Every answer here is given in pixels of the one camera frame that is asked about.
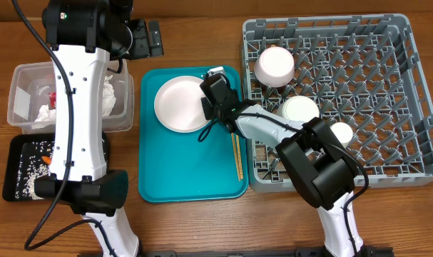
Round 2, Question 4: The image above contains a wooden chopstick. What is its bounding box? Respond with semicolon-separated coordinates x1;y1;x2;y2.
235;135;243;181
231;133;241;181

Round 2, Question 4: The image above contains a large white plate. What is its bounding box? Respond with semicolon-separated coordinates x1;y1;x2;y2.
154;76;209;133

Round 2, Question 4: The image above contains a white paper napkin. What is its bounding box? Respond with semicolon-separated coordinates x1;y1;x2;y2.
102;75;116;116

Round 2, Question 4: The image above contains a small white bowl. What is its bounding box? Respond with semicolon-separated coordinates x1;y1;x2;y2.
254;46;295;88

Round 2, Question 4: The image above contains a large white bowl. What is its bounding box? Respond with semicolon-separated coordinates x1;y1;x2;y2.
276;96;320;122

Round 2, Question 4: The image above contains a red snack wrapper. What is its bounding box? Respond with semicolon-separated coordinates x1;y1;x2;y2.
49;92;56;109

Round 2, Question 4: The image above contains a white tissue paper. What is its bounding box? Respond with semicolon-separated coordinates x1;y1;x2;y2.
35;105;56;122

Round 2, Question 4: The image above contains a white cup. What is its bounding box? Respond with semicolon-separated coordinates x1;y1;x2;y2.
330;122;353;148

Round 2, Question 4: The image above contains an orange carrot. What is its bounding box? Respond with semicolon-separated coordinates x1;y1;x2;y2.
41;156;51;165

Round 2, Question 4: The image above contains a white rice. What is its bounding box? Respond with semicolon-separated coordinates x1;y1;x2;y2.
14;141;54;201

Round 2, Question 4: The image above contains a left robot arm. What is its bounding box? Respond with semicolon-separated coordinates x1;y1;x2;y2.
34;1;150;256

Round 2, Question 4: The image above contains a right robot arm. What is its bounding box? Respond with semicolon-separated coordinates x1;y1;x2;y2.
198;73;367;256

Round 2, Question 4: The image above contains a clear plastic waste bin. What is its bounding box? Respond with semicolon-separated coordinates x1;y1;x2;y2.
7;61;135;134

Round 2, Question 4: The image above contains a grey plastic dishwasher rack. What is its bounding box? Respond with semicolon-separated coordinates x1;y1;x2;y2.
241;14;433;188

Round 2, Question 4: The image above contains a teal plastic serving tray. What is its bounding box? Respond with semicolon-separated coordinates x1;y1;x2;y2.
138;66;248;203

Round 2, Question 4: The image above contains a black plastic tray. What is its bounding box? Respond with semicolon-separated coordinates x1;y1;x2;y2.
2;133;125;207

